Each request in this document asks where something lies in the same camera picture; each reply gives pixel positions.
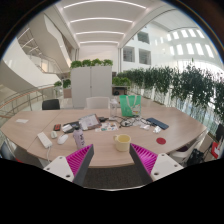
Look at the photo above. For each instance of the dark blue keyboard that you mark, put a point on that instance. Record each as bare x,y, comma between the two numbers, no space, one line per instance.
157,123

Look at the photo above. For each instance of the green tote bag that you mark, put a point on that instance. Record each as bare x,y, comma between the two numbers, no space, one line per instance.
130,106

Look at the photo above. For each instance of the red box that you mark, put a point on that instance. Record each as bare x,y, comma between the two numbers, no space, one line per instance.
217,150

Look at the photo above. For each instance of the white paper packet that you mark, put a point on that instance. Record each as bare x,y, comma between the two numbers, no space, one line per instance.
144,127

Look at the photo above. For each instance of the pale purple drink bottle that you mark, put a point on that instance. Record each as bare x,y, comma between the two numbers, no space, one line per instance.
79,140

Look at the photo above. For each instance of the white paper slip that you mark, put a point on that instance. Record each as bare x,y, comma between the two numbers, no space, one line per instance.
22,121

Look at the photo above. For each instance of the white computer mouse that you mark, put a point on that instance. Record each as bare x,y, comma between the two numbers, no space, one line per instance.
62,139

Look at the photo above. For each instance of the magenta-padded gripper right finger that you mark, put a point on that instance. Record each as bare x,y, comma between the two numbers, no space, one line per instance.
146,159

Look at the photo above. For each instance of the white curved chair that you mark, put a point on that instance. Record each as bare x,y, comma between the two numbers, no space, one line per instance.
186,153

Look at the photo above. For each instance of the white cabinet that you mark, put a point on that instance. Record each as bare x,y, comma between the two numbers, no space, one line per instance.
90,86

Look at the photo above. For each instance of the row of green plants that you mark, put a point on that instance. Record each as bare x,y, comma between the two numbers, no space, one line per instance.
186,86

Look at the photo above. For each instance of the low planter with green plants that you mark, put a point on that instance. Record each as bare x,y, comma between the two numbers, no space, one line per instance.
121,81

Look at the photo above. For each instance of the small white charger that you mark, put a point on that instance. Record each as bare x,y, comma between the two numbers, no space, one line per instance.
53,134

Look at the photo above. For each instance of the white power strip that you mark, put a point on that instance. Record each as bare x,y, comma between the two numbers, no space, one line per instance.
44,140

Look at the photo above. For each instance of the clear plastic jug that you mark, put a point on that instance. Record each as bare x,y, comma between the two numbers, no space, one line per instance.
113,109

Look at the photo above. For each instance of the ceiling light strips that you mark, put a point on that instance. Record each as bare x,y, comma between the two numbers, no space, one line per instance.
101,20

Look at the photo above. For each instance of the red and black device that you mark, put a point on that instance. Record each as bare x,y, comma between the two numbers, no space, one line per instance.
57,127

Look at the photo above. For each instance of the pale yellow mug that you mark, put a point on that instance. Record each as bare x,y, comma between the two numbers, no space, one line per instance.
122,143

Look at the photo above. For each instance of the tablet with printed cover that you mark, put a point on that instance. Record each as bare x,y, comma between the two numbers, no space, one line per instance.
89,121

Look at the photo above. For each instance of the black folder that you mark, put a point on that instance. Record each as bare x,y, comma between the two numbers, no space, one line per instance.
75,124

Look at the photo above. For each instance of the small white box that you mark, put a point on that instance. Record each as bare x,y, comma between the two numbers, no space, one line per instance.
67,128

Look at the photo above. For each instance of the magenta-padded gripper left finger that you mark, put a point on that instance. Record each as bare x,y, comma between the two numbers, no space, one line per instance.
77,160

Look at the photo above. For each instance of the plants atop white cabinet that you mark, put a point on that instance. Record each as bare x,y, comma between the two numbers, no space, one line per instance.
91,62

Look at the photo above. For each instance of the black chair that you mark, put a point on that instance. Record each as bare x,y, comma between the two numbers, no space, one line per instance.
51,104

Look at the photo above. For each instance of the colourful sticker sheet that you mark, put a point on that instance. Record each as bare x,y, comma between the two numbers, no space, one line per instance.
107,127

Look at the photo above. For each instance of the flat round red coaster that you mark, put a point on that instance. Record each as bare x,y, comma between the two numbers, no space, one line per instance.
161,140

